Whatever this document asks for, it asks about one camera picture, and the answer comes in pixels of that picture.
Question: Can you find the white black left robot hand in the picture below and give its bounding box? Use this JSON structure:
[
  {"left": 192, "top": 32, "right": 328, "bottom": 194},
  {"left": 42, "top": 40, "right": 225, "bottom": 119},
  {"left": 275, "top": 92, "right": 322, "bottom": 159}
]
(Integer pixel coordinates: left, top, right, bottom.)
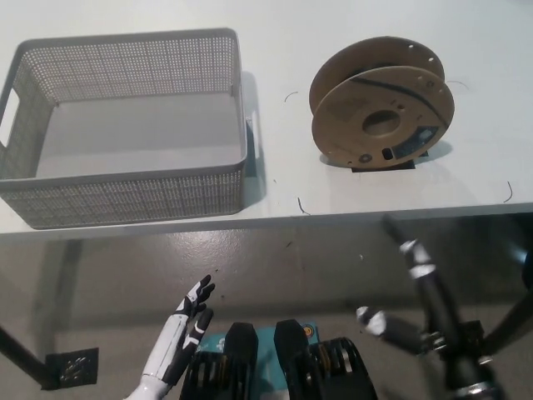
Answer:
[{"left": 141, "top": 274, "right": 217, "bottom": 388}]

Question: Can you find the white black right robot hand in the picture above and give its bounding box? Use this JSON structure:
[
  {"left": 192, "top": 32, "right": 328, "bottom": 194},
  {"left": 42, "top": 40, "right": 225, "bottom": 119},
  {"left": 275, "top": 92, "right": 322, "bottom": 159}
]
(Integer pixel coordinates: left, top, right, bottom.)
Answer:
[{"left": 356, "top": 212, "right": 489, "bottom": 370}]

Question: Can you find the cardboard filament spool black filament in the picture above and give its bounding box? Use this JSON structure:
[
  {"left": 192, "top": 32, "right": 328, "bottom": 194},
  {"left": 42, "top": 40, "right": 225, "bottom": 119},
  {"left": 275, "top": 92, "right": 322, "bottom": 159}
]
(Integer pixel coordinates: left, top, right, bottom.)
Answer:
[{"left": 308, "top": 35, "right": 456, "bottom": 171}]

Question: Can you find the black table leg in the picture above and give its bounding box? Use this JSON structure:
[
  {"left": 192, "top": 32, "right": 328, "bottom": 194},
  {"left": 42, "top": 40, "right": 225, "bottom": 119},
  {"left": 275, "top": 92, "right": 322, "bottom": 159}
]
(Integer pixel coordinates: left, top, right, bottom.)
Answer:
[
  {"left": 485, "top": 249, "right": 533, "bottom": 359},
  {"left": 0, "top": 324, "right": 57, "bottom": 387}
]

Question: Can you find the black teal robot body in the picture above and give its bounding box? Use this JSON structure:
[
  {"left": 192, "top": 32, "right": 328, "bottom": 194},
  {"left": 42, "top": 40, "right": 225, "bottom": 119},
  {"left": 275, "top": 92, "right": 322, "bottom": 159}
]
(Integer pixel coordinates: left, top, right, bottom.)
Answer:
[{"left": 182, "top": 319, "right": 381, "bottom": 400}]

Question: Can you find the black tape patch on floor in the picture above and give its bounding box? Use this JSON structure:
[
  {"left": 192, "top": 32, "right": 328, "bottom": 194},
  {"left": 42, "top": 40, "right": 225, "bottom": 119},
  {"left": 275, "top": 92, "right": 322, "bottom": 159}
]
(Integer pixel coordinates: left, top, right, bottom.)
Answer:
[{"left": 40, "top": 347, "right": 101, "bottom": 392}]

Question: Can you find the grey perforated plastic basket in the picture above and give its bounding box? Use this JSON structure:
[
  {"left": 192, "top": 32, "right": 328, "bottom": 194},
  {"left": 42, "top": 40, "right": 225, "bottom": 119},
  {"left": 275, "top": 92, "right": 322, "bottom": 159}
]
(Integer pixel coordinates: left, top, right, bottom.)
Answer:
[{"left": 0, "top": 27, "right": 264, "bottom": 230}]

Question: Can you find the black tape patch on table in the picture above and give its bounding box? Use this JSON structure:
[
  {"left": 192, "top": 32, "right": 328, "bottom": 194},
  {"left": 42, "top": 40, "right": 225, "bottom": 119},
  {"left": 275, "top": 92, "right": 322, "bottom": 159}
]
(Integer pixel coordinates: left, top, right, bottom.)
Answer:
[{"left": 350, "top": 150, "right": 430, "bottom": 174}]

